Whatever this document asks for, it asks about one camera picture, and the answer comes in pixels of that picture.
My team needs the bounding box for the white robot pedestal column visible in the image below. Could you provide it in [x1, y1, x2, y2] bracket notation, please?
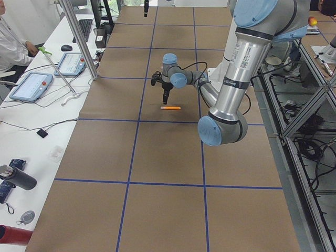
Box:
[207, 67, 225, 83]

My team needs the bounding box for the dark blue folded umbrella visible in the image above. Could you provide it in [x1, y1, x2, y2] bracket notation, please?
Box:
[0, 159, 27, 204]

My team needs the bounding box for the red apple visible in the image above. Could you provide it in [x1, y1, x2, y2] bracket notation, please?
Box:
[308, 16, 318, 27]

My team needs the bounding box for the red bottle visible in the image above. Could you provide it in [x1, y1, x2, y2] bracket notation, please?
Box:
[1, 225, 33, 246]

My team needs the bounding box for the clear plastic tray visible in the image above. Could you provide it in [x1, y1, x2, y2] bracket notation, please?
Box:
[48, 145, 64, 163]

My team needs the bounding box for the aluminium frame post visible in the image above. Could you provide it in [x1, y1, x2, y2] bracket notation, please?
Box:
[59, 0, 98, 80]

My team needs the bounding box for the white bowl on shelf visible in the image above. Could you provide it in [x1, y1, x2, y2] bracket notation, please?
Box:
[265, 56, 282, 66]

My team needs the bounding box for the seated person white shirt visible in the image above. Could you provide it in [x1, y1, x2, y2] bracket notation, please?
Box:
[1, 1, 39, 82]

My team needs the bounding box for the teach pendant tablet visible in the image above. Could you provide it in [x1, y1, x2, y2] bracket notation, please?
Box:
[9, 72, 53, 101]
[57, 52, 86, 77]

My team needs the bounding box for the orange marker pen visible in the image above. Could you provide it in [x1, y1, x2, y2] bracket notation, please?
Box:
[160, 106, 181, 110]

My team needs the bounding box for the round grey key tag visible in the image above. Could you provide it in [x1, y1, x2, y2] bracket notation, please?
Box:
[16, 210, 35, 225]

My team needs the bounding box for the black computer mouse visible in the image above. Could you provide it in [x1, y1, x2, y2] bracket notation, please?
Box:
[60, 45, 72, 52]

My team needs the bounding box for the small black square device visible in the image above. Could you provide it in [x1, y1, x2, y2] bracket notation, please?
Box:
[36, 129, 48, 138]

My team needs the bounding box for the far teach pendant tablet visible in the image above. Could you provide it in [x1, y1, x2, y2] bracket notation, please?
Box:
[57, 52, 86, 77]

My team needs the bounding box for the black power adapter box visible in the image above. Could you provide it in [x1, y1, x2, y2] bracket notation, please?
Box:
[95, 25, 111, 49]

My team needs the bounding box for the black water bottle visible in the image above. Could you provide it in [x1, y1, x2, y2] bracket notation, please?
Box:
[1, 165, 37, 190]

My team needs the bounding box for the black keyboard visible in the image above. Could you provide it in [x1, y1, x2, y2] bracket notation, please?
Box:
[78, 19, 92, 42]

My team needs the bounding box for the metal reacher stick green handle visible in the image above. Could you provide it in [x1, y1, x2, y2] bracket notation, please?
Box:
[38, 46, 79, 97]

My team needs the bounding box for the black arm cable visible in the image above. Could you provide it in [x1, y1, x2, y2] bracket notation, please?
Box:
[181, 61, 253, 116]

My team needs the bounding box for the near teach pendant tablet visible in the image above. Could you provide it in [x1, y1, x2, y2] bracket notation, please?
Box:
[9, 72, 53, 101]

